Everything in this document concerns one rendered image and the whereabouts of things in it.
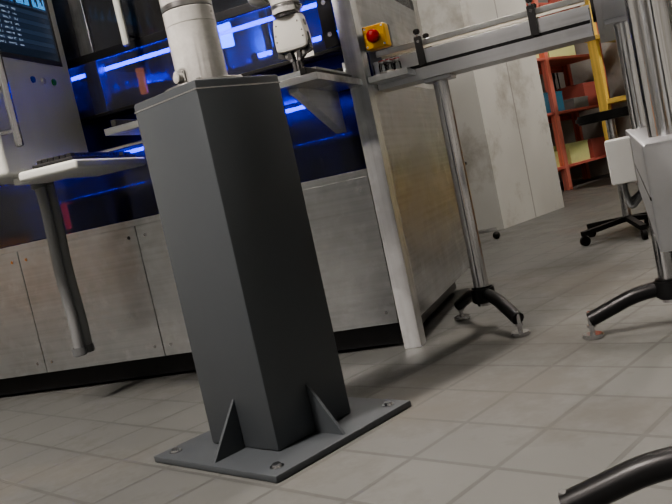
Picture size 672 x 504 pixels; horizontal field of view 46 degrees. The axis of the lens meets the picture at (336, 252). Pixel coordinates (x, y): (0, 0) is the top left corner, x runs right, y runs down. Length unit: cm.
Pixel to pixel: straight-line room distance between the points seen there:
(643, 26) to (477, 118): 467
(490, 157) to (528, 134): 59
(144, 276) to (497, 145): 346
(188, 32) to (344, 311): 114
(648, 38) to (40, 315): 262
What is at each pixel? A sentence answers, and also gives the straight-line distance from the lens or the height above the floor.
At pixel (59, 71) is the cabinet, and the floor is 115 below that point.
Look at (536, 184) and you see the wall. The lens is 620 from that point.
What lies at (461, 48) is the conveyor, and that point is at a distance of 257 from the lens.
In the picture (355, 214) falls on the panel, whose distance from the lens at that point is 255.
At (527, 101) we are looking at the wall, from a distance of 629.
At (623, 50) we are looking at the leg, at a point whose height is 76.
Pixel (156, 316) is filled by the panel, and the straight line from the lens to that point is 295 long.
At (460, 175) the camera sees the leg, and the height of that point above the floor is 52.
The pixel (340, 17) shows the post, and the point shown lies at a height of 108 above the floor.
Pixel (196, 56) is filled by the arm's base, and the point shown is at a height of 93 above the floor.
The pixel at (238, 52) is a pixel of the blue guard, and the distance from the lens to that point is 270.
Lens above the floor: 58
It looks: 5 degrees down
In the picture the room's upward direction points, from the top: 12 degrees counter-clockwise
